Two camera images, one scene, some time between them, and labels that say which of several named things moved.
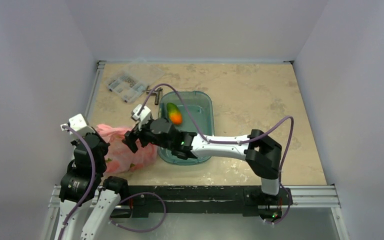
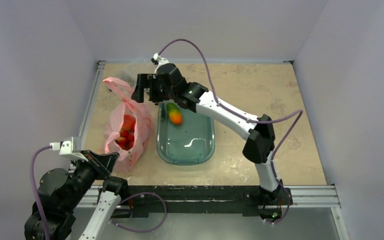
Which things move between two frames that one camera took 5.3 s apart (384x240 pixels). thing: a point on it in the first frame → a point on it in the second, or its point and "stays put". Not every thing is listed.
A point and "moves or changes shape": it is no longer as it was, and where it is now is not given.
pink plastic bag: (120, 157) moves or changes shape
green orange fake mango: (174, 113) stays put
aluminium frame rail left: (101, 66) stays put
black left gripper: (104, 144) → (103, 164)
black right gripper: (138, 134) → (150, 87)
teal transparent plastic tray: (200, 104) stays put
